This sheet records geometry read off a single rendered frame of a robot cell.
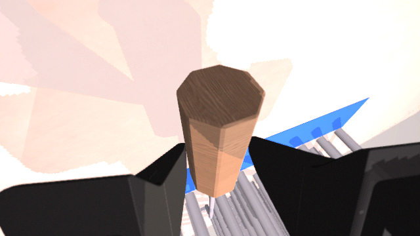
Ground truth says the blue flat strip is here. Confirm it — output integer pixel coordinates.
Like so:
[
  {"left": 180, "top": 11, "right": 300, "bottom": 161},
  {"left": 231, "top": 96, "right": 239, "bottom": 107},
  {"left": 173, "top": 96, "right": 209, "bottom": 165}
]
[{"left": 185, "top": 98, "right": 369, "bottom": 193}]

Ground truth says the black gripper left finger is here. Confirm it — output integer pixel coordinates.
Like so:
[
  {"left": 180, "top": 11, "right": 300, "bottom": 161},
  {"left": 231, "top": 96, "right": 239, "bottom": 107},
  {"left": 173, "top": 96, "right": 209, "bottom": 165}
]
[{"left": 0, "top": 143, "right": 187, "bottom": 236}]

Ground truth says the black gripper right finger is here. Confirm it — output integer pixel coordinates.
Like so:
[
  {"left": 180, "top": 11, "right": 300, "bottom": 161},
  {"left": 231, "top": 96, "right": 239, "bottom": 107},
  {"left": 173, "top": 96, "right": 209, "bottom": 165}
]
[{"left": 248, "top": 136, "right": 420, "bottom": 236}]

